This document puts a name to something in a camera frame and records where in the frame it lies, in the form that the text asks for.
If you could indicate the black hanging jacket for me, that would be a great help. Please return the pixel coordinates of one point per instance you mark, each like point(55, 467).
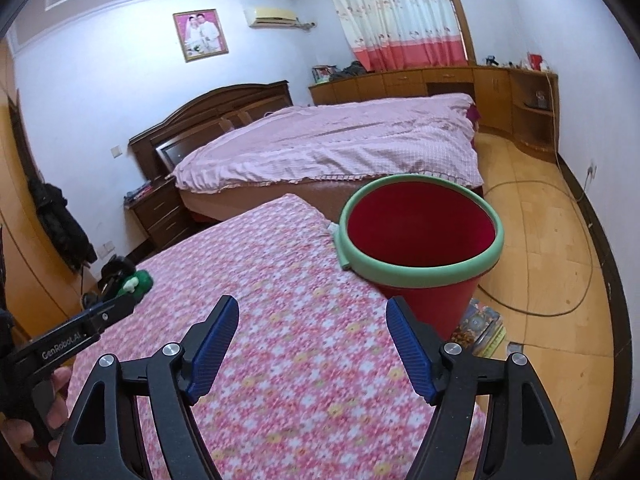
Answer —
point(60, 225)

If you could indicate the wooden bed headboard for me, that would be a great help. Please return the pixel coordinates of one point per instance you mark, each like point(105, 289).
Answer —
point(200, 115)

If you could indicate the colourful packets on floor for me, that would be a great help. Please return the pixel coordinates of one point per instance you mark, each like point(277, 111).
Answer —
point(477, 327)

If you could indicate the person's left hand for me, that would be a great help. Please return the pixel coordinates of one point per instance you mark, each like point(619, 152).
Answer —
point(60, 390)

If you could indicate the brown bed base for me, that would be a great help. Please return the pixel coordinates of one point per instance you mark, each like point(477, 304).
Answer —
point(310, 191)

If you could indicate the white socket with plug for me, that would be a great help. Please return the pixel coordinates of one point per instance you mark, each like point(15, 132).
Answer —
point(592, 169)

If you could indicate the dark wooden nightstand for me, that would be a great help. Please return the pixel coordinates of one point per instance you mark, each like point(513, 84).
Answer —
point(160, 215)

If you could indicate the low white wall socket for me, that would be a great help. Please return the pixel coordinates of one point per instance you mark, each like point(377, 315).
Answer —
point(106, 248)

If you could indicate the wall air conditioner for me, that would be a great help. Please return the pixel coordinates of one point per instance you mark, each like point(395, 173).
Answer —
point(272, 16)

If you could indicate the wooden window frame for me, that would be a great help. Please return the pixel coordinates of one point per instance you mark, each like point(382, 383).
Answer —
point(460, 20)

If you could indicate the dark striped pouch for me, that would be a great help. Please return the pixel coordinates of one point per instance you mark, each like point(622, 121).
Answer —
point(140, 191)

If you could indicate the green plush toy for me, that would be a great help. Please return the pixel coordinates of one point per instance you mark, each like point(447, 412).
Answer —
point(142, 282)

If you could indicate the dark clothes heap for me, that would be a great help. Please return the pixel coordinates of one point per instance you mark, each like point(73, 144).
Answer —
point(352, 70)

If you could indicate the wooden wardrobe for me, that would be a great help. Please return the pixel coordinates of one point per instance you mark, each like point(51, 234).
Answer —
point(15, 200)

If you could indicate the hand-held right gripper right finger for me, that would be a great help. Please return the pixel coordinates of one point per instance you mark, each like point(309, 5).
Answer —
point(410, 350)

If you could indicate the small black gadget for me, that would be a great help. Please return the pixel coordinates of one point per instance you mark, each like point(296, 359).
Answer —
point(492, 60)

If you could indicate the red bucket with green rim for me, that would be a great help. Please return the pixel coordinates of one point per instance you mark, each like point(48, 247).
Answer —
point(425, 230)

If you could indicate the wall light switch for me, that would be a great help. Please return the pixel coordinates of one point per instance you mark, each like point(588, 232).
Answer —
point(116, 151)

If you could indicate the cream and pink curtain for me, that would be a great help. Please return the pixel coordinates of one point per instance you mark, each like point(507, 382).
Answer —
point(400, 20)

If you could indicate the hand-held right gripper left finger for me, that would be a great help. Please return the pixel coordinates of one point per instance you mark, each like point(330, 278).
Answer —
point(215, 345)

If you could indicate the bed with pink cover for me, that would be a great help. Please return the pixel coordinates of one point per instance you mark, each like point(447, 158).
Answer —
point(325, 140)

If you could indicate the framed wedding photo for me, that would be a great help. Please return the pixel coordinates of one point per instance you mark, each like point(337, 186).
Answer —
point(200, 35)

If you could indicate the black handheld device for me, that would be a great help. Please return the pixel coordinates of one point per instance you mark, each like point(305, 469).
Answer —
point(117, 267)

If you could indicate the long wooden cabinet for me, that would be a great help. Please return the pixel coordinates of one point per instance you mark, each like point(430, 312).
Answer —
point(400, 82)

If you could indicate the floral tablecloth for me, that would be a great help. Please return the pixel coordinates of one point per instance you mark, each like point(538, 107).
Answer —
point(300, 335)

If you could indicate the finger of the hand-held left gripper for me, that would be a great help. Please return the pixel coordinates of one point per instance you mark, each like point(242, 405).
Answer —
point(75, 335)

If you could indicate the glass jar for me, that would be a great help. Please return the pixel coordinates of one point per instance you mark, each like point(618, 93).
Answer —
point(540, 100)

